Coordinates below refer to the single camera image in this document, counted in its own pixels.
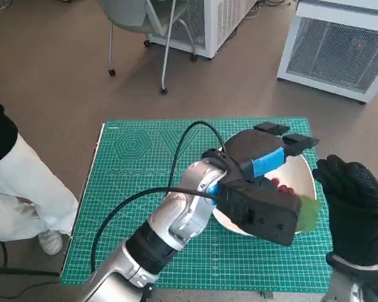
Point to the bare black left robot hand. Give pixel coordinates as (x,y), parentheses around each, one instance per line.
(252,146)

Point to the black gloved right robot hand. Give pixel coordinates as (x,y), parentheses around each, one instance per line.
(356,214)

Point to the toy red grapes with leaf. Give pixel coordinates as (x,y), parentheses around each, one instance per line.
(308,214)

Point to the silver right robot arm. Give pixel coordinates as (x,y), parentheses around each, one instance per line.
(356,283)

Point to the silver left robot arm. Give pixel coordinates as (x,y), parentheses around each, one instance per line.
(163,232)

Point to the white square plate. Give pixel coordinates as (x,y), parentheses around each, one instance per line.
(297,176)

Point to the green cutting mat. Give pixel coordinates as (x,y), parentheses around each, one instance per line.
(138,151)

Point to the white mesh cabinet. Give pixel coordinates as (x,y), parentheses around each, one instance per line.
(334,50)
(214,22)

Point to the grey chair with castors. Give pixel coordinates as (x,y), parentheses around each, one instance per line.
(135,15)

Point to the person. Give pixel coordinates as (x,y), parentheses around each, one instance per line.
(22,188)

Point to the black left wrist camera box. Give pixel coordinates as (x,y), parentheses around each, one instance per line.
(261,214)

